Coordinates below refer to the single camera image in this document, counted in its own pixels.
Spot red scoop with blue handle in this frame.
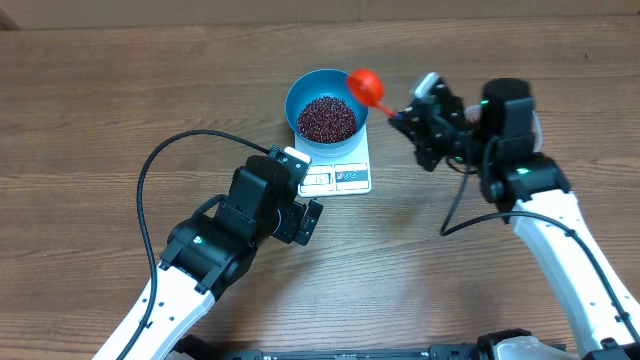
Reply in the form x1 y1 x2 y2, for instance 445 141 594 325
347 68 396 117

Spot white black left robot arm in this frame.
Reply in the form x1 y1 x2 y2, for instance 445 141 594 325
96 147 322 359

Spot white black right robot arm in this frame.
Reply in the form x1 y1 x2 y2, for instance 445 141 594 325
389 72 639 359

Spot white digital kitchen scale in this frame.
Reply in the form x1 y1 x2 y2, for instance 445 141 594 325
295 125 373 198

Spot red beans in bowl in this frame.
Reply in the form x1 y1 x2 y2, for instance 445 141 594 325
297 96 357 144

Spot teal blue bowl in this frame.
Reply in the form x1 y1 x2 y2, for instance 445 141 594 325
285 68 369 148

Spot clear plastic food container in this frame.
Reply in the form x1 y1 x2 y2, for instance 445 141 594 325
464 104 544 153

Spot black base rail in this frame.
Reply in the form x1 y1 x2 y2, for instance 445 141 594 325
166 335 493 360

